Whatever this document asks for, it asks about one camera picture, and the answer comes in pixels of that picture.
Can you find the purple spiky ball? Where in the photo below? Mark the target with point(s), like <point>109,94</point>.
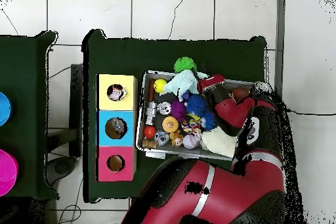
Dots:
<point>178,108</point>

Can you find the colourful patterned cloth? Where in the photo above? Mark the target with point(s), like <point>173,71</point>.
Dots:
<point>116,92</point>

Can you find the light teal cloth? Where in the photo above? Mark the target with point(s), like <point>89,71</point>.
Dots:
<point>181,83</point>

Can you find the dark green table cloth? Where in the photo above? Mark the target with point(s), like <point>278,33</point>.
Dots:
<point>183,53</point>
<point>26,76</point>

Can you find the grey stand base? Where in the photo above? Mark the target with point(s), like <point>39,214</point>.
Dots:
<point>61,167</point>

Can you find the white baseball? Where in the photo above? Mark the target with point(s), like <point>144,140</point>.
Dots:
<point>189,141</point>

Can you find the wooden box with three holes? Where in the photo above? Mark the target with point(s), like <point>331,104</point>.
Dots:
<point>123,140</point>

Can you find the blue puffer ball with eyes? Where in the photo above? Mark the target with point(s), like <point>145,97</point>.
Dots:
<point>209,122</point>

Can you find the yellow ball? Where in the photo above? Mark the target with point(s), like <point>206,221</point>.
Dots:
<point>159,85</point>

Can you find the magenta round bowl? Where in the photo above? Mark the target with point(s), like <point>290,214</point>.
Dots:
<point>6,171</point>

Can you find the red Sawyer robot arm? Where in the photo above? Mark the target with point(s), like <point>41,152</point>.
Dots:
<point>223,195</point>

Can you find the blue round bowl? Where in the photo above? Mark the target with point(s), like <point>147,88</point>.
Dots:
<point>4,109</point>

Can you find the green spiky puffer ball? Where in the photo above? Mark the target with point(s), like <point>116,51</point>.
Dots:
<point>185,64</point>

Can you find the cream knitted cloth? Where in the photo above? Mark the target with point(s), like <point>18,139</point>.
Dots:
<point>220,142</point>

